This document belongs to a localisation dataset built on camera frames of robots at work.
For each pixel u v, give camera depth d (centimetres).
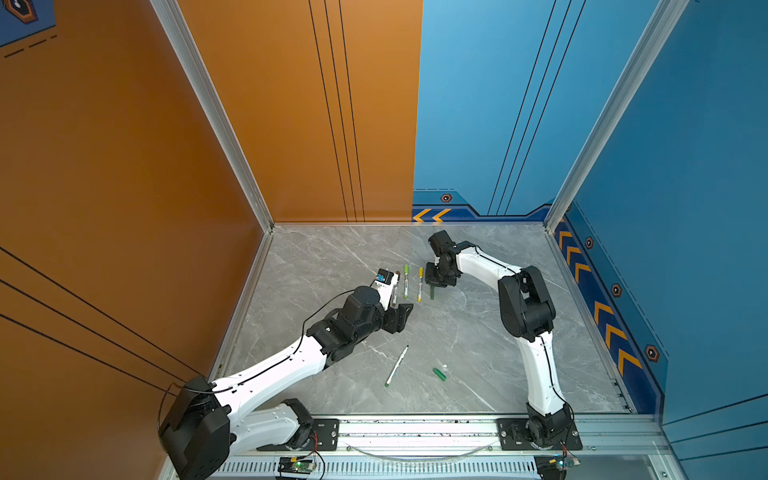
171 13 69
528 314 58
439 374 83
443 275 88
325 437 74
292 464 71
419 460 70
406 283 102
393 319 68
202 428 39
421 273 102
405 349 87
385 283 67
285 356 50
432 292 100
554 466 70
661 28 71
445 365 85
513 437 72
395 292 99
